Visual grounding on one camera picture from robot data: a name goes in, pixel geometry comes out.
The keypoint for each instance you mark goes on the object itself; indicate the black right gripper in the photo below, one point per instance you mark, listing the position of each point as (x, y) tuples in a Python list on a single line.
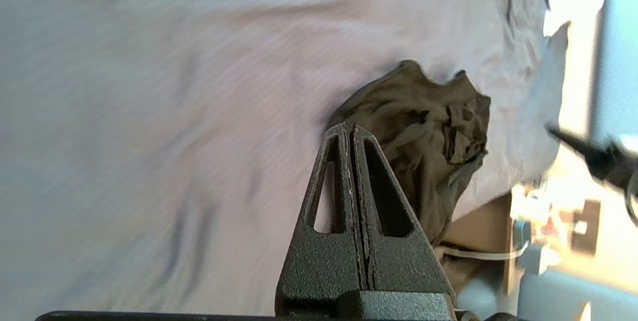
[(618, 166)]

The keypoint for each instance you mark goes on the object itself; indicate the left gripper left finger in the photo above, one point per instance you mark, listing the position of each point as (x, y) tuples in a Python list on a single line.
[(319, 271)]

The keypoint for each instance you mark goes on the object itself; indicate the black moon print T-shirt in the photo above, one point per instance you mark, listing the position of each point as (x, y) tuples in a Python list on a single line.
[(428, 136)]

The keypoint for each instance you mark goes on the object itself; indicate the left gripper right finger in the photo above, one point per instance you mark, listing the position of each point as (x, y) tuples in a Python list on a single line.
[(403, 266)]

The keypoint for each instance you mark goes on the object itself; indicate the brown cardboard box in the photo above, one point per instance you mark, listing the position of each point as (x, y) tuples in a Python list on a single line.
[(478, 241)]

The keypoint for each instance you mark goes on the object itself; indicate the blue bed sheet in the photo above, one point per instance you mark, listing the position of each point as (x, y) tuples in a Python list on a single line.
[(174, 136)]

